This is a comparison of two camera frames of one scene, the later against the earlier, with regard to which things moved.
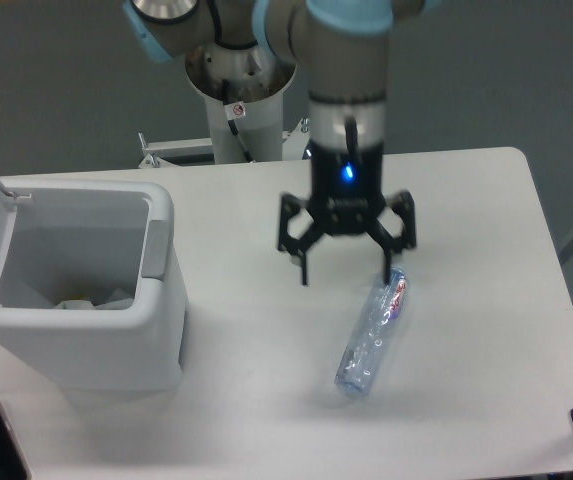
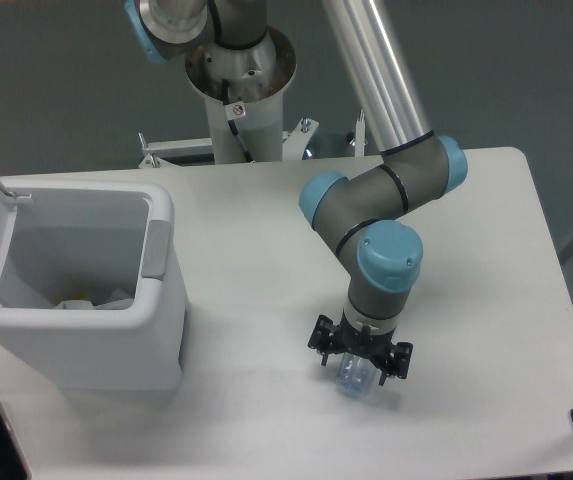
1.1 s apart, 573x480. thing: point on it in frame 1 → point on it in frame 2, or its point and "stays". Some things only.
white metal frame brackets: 162,154 stays
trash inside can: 119,304 stays
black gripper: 348,198 → 377,346
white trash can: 86,269 stays
